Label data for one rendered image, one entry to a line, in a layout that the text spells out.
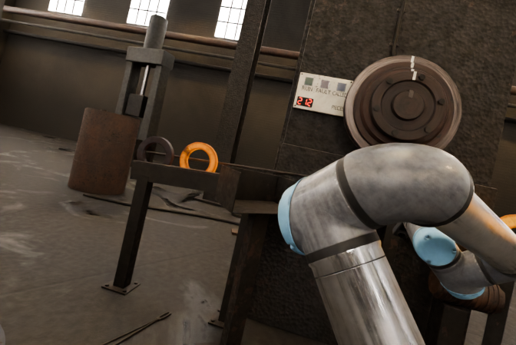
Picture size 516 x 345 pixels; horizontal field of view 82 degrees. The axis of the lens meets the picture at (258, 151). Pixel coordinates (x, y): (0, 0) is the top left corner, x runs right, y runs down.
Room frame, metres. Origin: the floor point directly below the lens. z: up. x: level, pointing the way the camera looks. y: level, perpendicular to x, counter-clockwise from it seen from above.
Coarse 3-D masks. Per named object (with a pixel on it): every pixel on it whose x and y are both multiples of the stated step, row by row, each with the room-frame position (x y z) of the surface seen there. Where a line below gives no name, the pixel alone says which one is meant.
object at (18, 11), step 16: (32, 16) 8.10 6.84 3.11; (48, 16) 7.93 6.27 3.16; (64, 16) 7.83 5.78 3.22; (16, 32) 8.59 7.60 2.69; (80, 32) 8.02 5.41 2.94; (144, 32) 7.44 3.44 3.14; (176, 32) 7.32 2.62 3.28; (96, 48) 8.16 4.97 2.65; (112, 48) 8.04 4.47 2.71; (176, 48) 7.52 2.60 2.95; (272, 48) 6.86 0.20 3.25; (192, 64) 7.63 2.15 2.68; (272, 64) 7.09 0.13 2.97; (272, 80) 7.30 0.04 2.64; (288, 80) 7.19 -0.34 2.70
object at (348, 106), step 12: (384, 60) 1.29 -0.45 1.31; (396, 60) 1.28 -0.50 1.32; (408, 60) 1.27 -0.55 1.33; (420, 60) 1.26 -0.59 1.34; (444, 72) 1.25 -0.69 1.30; (360, 84) 1.30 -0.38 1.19; (348, 96) 1.31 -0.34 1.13; (456, 96) 1.23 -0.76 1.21; (348, 108) 1.31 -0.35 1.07; (456, 108) 1.23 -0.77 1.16; (348, 120) 1.31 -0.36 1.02; (456, 120) 1.23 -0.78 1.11; (360, 144) 1.29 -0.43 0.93; (444, 144) 1.24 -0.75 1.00
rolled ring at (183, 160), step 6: (192, 144) 1.45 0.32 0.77; (198, 144) 1.44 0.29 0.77; (204, 144) 1.44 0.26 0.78; (186, 150) 1.45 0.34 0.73; (192, 150) 1.45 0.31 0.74; (204, 150) 1.44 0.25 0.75; (210, 150) 1.43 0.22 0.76; (180, 156) 1.45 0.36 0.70; (186, 156) 1.45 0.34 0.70; (210, 156) 1.43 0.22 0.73; (216, 156) 1.44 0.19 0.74; (180, 162) 1.45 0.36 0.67; (186, 162) 1.45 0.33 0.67; (210, 162) 1.43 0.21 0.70; (216, 162) 1.43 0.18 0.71; (210, 168) 1.43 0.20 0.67; (216, 168) 1.45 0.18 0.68
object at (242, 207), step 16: (224, 176) 1.10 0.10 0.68; (240, 176) 1.19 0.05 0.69; (256, 176) 1.22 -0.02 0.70; (272, 176) 1.25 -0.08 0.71; (224, 192) 1.07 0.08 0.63; (240, 192) 1.20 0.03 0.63; (256, 192) 1.23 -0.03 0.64; (272, 192) 1.26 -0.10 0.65; (240, 208) 1.04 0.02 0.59; (256, 208) 1.08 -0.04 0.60; (272, 208) 1.12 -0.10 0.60; (256, 224) 1.10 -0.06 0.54; (256, 240) 1.10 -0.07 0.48; (240, 256) 1.13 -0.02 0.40; (256, 256) 1.11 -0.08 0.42; (240, 272) 1.10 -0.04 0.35; (240, 288) 1.09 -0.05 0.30; (240, 304) 1.10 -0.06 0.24; (240, 320) 1.10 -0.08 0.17; (224, 336) 1.12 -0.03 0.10; (240, 336) 1.11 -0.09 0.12
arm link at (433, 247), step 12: (408, 228) 0.83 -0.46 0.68; (420, 228) 0.77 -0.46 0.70; (432, 228) 0.75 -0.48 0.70; (420, 240) 0.75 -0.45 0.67; (432, 240) 0.74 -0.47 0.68; (444, 240) 0.73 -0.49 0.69; (420, 252) 0.75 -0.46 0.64; (432, 252) 0.74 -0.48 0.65; (444, 252) 0.74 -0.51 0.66; (456, 252) 0.75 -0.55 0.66; (432, 264) 0.75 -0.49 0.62; (444, 264) 0.74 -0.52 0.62
